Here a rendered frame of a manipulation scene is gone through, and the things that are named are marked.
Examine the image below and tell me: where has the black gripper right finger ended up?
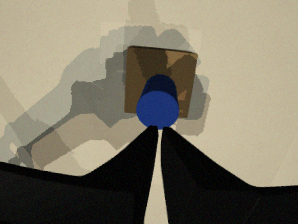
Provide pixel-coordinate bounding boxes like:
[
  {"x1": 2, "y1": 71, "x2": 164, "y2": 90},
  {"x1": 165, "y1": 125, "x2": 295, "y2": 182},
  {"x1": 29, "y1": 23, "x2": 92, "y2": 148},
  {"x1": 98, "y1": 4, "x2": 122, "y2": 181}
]
[{"x1": 161, "y1": 127, "x2": 298, "y2": 224}]

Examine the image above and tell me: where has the dark blue marker cap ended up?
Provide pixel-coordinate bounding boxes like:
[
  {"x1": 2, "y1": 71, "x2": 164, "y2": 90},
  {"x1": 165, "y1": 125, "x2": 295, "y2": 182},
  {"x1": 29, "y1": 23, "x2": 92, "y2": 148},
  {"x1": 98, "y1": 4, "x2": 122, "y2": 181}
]
[{"x1": 136, "y1": 73, "x2": 180, "y2": 129}]

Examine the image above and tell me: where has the tan wooden block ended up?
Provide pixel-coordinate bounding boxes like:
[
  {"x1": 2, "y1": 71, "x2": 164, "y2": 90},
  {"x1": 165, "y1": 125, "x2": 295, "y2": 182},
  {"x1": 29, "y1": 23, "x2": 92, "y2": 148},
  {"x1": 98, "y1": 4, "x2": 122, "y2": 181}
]
[{"x1": 124, "y1": 45, "x2": 198, "y2": 119}]

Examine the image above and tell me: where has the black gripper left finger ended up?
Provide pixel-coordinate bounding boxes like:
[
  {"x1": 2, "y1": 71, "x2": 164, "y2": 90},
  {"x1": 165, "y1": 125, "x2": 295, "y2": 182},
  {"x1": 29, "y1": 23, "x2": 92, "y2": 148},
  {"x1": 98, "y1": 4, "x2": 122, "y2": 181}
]
[{"x1": 0, "y1": 125, "x2": 158, "y2": 224}]

